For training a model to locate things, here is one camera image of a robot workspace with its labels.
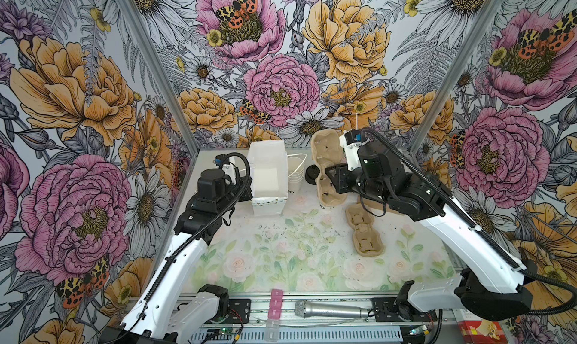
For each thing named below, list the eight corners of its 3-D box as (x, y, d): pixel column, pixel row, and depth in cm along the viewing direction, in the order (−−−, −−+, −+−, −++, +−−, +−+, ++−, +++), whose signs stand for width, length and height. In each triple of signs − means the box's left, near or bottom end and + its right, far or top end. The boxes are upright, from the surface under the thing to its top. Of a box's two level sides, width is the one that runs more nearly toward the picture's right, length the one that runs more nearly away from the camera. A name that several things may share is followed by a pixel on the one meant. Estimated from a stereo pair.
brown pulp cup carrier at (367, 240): (353, 259, 86) (356, 254, 83) (345, 209, 100) (347, 203, 97) (383, 259, 86) (387, 254, 83) (371, 209, 100) (374, 203, 97)
